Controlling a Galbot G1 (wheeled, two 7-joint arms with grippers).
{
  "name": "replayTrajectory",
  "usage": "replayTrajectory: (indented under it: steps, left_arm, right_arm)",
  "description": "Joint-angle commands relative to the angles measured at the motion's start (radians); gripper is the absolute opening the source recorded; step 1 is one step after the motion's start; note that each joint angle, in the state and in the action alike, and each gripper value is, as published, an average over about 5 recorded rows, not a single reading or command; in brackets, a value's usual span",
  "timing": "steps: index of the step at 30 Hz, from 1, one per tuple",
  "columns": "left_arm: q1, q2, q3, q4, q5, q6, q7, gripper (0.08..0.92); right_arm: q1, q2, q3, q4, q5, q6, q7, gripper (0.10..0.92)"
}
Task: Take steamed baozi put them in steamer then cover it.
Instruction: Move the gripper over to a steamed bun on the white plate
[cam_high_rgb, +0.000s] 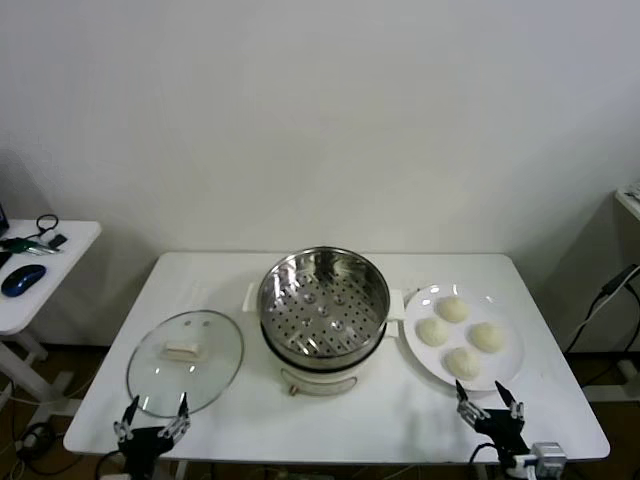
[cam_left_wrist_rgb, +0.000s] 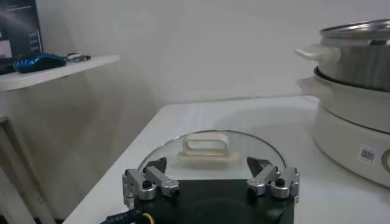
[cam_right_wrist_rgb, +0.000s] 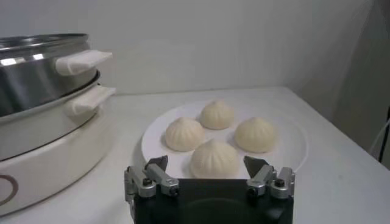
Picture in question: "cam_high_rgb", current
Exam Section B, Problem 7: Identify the black floor cable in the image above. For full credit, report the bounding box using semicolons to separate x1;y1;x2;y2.
0;379;67;477

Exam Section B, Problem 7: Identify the white round plate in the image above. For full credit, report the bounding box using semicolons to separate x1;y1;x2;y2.
403;283;529;393

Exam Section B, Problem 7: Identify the white electric cooker base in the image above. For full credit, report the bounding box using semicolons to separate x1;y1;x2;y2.
259;319;401;397

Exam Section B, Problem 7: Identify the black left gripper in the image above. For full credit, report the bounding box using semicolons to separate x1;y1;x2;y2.
113;391;192;480

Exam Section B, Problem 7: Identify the black power adapter cable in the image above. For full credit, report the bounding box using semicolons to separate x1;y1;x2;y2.
563;263;640;355

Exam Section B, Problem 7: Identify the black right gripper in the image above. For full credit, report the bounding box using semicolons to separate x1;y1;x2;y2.
454;379;532;465

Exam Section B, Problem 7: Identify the white steamed baozi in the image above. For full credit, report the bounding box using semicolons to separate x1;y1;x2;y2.
468;322;507;353
437;296;472;324
416;317;450;348
443;347;482;379

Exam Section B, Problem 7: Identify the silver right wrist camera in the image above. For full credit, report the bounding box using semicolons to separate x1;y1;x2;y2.
530;441;569;479

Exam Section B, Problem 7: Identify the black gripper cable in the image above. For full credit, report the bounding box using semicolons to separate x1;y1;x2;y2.
97;449;127;480
468;441;502;480

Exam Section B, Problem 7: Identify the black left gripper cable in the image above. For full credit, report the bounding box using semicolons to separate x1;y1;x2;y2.
97;449;127;480

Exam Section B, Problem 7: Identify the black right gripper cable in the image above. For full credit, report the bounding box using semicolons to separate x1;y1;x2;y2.
468;441;502;480

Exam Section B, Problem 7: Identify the stainless steel steamer basket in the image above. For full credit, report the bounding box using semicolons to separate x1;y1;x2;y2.
242;245;406;365

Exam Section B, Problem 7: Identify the green keys bunch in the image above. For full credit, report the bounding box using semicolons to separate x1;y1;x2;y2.
0;236;61;257

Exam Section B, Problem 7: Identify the white side table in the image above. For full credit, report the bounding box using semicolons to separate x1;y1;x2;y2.
0;219;103;417

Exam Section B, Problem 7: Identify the glass lid with cream handle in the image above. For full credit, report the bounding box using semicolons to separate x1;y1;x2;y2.
125;309;246;419

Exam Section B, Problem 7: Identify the blue computer mouse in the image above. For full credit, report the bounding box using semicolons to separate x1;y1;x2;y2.
0;264;48;297

